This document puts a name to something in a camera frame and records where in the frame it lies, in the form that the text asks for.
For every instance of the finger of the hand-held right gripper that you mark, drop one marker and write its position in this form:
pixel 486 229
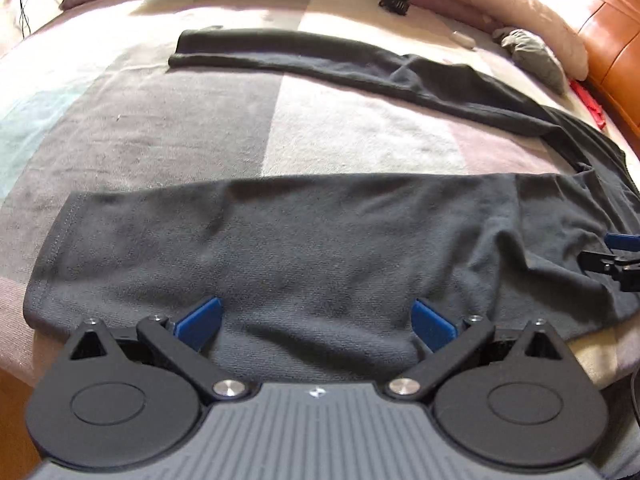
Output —
pixel 627 272
pixel 625 242

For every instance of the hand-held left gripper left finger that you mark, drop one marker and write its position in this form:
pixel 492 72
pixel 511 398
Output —
pixel 202 322

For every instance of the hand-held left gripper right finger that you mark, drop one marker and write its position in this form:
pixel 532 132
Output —
pixel 432 327

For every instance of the dark grey pants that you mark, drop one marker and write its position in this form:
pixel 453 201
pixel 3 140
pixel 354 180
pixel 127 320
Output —
pixel 300 240

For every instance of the red folding fan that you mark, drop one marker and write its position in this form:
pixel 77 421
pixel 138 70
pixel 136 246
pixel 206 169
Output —
pixel 590 105

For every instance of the grey cat-face cushion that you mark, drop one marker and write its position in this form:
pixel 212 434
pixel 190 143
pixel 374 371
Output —
pixel 537 55

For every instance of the wooden bed headboard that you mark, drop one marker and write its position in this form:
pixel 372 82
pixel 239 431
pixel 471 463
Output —
pixel 610 25

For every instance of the bed with pastel patchwork sheet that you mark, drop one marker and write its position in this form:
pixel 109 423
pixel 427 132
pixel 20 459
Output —
pixel 150 110

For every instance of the white earbud case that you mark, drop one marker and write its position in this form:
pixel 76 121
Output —
pixel 463 40

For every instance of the long floral pillow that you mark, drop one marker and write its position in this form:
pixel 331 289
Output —
pixel 500 0

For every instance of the black hair claw clip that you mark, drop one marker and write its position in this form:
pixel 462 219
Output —
pixel 395 1

